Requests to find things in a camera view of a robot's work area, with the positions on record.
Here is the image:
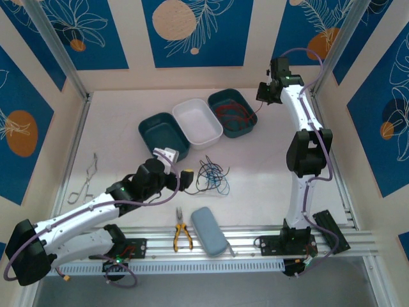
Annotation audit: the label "bundle of coloured wires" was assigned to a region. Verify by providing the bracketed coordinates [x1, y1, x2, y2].
[184, 159, 231, 196]

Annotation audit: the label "black wire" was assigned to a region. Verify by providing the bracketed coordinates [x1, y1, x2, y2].
[194, 155, 224, 194]

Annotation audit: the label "blue wire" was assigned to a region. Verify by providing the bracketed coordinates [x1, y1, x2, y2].
[201, 166, 224, 188]
[204, 164, 231, 196]

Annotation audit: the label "teal plastic bin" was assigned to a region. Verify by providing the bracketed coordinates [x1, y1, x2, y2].
[137, 111, 192, 162]
[207, 88, 258, 140]

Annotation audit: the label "grey blue zip case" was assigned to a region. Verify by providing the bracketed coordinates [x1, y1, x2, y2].
[190, 206, 238, 258]

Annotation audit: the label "white plastic bin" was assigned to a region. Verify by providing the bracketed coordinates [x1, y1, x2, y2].
[172, 98, 224, 150]

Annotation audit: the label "silver metal tongs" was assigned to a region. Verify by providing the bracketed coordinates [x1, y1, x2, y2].
[66, 152, 98, 205]

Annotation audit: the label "black controller with green light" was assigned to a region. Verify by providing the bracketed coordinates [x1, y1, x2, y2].
[101, 258, 129, 283]
[282, 257, 320, 279]

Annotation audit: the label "blue floral wall panel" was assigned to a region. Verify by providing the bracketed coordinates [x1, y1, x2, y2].
[270, 0, 355, 67]
[0, 0, 67, 93]
[41, 0, 130, 71]
[346, 31, 409, 198]
[332, 0, 409, 86]
[142, 0, 254, 68]
[0, 46, 55, 206]

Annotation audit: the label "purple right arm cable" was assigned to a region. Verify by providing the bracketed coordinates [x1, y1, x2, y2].
[282, 47, 340, 278]

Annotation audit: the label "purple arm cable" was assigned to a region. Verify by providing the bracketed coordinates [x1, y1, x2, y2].
[282, 47, 340, 278]
[3, 156, 180, 288]

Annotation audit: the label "yellow handled pliers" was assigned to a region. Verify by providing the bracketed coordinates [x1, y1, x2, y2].
[173, 207, 194, 253]

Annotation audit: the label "aluminium frame post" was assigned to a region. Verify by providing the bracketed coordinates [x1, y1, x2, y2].
[24, 0, 92, 102]
[311, 0, 373, 93]

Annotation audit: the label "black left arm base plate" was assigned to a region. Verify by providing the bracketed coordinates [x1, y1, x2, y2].
[102, 238, 148, 260]

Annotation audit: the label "aluminium mounting rail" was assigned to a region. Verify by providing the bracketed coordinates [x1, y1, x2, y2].
[27, 225, 381, 265]

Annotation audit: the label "white slotted cable duct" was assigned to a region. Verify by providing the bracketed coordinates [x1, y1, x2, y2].
[41, 259, 285, 276]

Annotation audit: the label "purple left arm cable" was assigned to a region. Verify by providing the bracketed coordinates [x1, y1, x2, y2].
[3, 156, 180, 288]

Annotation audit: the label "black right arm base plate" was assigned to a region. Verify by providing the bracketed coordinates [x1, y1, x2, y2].
[258, 235, 319, 256]

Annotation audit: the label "red wire yellow connector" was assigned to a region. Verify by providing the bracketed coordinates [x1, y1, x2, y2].
[54, 267, 73, 284]

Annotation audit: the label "black metal bracket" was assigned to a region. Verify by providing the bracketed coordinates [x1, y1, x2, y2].
[313, 210, 351, 255]

